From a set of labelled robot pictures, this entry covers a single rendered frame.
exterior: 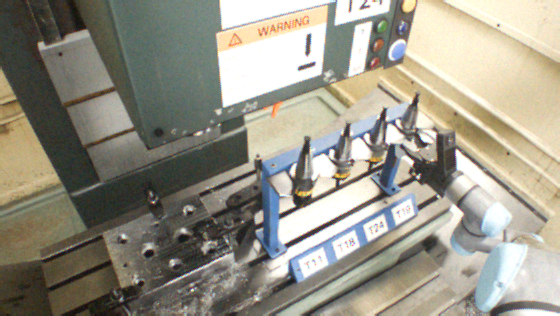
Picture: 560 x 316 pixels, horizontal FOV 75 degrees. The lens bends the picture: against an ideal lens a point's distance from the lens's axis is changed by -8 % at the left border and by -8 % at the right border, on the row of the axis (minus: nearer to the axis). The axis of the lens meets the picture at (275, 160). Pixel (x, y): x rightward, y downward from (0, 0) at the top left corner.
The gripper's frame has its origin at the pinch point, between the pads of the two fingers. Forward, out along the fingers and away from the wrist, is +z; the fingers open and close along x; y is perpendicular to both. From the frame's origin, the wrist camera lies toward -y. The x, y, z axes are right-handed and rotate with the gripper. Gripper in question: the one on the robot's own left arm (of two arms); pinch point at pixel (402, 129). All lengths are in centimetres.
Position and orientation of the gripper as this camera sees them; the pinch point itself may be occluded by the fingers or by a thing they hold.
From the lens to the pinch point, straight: 110.6
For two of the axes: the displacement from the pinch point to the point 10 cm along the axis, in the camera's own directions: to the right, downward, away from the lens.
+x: 8.6, -3.5, 3.8
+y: -0.3, 6.9, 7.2
